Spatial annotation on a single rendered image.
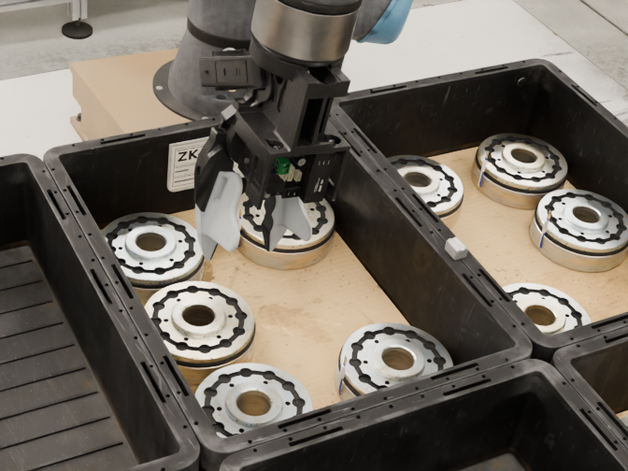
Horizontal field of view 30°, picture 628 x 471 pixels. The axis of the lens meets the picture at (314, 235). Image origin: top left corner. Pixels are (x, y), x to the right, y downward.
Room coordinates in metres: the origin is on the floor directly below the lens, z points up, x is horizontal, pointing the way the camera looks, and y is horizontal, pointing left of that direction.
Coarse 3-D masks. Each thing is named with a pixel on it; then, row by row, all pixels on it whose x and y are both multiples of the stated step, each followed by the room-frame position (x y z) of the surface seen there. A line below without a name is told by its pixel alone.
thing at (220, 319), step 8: (184, 304) 0.77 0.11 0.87; (192, 304) 0.77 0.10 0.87; (200, 304) 0.77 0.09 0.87; (208, 304) 0.77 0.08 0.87; (216, 304) 0.78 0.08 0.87; (176, 312) 0.76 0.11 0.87; (184, 312) 0.76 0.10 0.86; (216, 312) 0.76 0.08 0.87; (224, 312) 0.77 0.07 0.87; (176, 320) 0.75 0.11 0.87; (216, 320) 0.75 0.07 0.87; (224, 320) 0.76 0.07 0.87; (176, 328) 0.74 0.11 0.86; (184, 328) 0.74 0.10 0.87; (192, 328) 0.74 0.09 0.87; (200, 328) 0.74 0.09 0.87; (208, 328) 0.74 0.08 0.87; (216, 328) 0.74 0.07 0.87; (192, 336) 0.73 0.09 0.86; (200, 336) 0.74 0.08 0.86
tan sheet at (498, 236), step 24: (456, 168) 1.10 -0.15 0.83; (480, 192) 1.06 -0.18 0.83; (480, 216) 1.02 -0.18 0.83; (504, 216) 1.02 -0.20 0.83; (528, 216) 1.03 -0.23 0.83; (480, 240) 0.97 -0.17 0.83; (504, 240) 0.98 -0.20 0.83; (528, 240) 0.99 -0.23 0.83; (504, 264) 0.94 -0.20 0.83; (528, 264) 0.95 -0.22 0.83; (552, 264) 0.95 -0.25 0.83; (624, 264) 0.97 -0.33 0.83; (576, 288) 0.92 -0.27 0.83; (600, 288) 0.93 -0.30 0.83; (624, 288) 0.93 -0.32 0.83; (600, 312) 0.89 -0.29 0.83
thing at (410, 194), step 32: (512, 64) 1.18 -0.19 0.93; (544, 64) 1.19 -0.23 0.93; (352, 96) 1.06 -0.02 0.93; (384, 96) 1.07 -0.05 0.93; (576, 96) 1.13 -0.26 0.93; (352, 128) 1.00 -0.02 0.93; (384, 160) 0.95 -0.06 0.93; (416, 192) 0.91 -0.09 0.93; (608, 320) 0.76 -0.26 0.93; (544, 352) 0.72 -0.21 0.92
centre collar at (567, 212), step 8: (568, 208) 1.00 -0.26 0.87; (576, 208) 1.01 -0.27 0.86; (584, 208) 1.02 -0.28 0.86; (592, 208) 1.01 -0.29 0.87; (600, 208) 1.01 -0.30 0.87; (568, 216) 0.99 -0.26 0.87; (600, 216) 1.00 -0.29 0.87; (576, 224) 0.98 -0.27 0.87; (584, 224) 0.98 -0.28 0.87; (592, 224) 0.98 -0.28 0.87; (600, 224) 0.99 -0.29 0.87; (592, 232) 0.98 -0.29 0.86
